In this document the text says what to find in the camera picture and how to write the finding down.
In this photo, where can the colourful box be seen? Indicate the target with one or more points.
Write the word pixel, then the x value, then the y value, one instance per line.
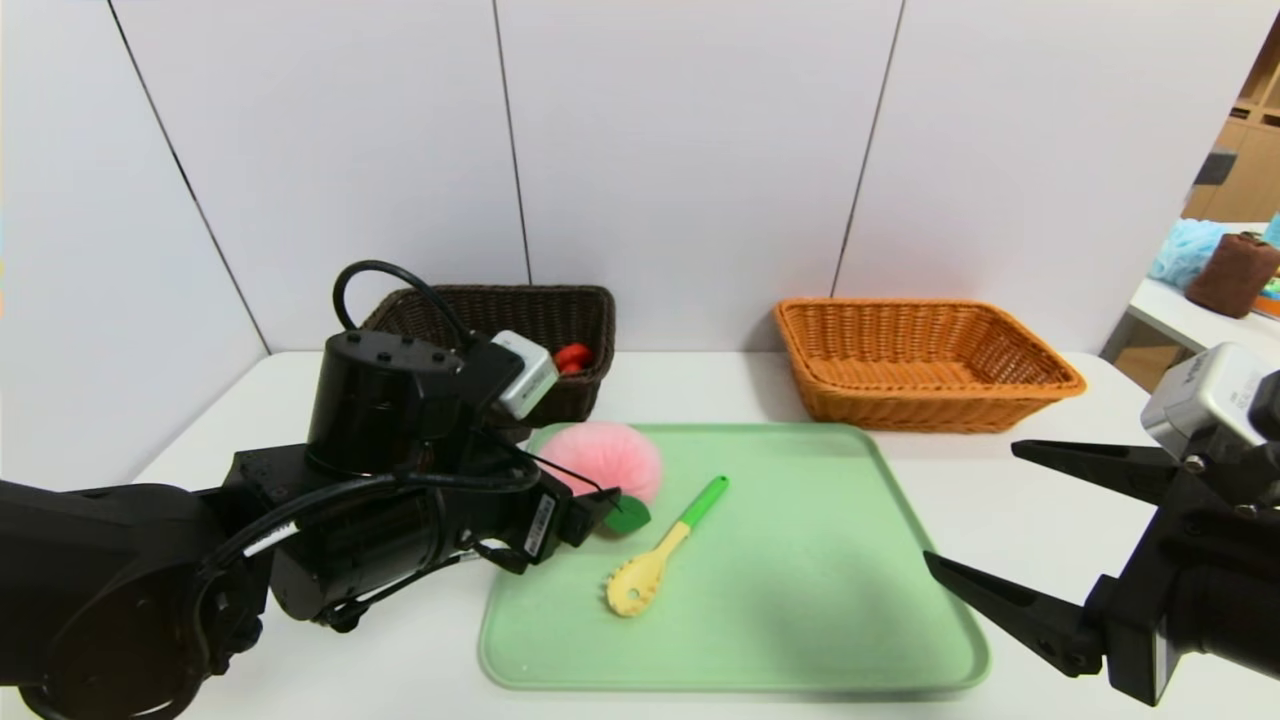
pixel 1270 300

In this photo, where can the teal object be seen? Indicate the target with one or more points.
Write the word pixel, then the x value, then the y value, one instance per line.
pixel 1273 232

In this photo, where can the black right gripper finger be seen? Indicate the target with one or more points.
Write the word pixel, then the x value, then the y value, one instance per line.
pixel 1030 615
pixel 1110 465

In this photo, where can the dark grey box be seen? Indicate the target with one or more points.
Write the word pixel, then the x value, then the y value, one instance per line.
pixel 1213 168

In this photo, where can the orange wicker basket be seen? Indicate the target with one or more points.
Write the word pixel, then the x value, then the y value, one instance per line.
pixel 900 405

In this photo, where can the dark brown wicker basket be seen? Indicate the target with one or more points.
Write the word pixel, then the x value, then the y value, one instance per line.
pixel 560 310

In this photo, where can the pink plush peach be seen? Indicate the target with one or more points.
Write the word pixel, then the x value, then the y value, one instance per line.
pixel 610 455

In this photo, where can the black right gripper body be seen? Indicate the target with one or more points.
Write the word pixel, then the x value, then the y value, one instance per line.
pixel 1138 583

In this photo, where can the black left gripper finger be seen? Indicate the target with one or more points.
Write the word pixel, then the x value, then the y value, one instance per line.
pixel 570 520
pixel 575 474

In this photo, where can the white side table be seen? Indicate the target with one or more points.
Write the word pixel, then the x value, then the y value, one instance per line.
pixel 1200 320

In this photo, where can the brown rolled towel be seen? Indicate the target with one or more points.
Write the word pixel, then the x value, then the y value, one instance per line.
pixel 1230 280

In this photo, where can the red rubber duck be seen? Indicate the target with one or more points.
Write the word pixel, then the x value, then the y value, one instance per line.
pixel 572 356

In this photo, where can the wooden shelf unit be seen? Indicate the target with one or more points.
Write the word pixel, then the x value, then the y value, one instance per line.
pixel 1250 170

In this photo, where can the light green plastic tray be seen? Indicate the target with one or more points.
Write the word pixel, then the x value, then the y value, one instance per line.
pixel 800 560

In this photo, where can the light blue cloth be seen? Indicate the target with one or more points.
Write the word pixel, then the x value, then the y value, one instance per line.
pixel 1185 250

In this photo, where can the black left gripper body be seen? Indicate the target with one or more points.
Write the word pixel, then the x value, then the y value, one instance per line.
pixel 541 527

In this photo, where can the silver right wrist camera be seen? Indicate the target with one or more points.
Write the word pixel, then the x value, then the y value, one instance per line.
pixel 1210 395

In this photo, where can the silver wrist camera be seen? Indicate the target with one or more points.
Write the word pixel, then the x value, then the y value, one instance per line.
pixel 525 375
pixel 1210 395

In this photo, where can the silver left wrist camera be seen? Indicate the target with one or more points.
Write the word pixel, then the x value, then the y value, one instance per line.
pixel 525 375

